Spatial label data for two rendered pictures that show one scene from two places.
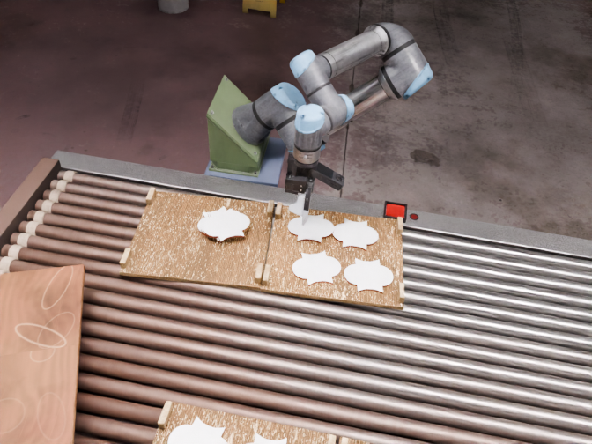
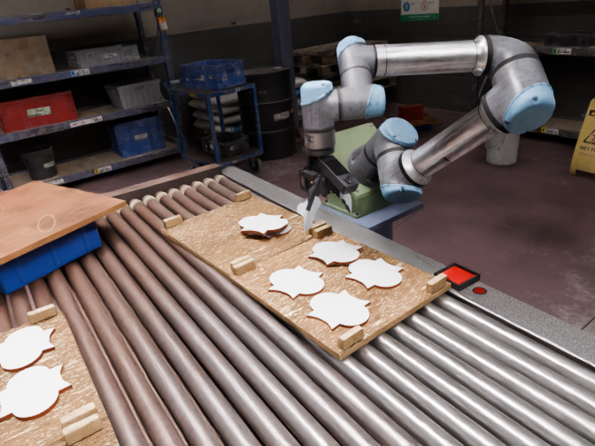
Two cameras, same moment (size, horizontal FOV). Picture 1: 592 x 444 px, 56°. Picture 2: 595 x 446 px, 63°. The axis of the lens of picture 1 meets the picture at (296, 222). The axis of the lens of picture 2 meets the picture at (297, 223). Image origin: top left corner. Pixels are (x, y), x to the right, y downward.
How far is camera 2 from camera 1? 1.16 m
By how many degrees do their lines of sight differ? 45
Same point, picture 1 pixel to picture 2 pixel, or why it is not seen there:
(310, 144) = (309, 121)
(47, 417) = not seen: outside the picture
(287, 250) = (291, 261)
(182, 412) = (55, 322)
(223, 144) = not seen: hidden behind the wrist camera
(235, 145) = not seen: hidden behind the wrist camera
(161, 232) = (220, 218)
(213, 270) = (216, 250)
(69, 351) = (41, 235)
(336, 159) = (583, 313)
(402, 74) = (500, 93)
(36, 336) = (43, 222)
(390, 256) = (390, 306)
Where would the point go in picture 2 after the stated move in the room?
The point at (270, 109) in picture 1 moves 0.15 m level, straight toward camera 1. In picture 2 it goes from (374, 141) to (343, 154)
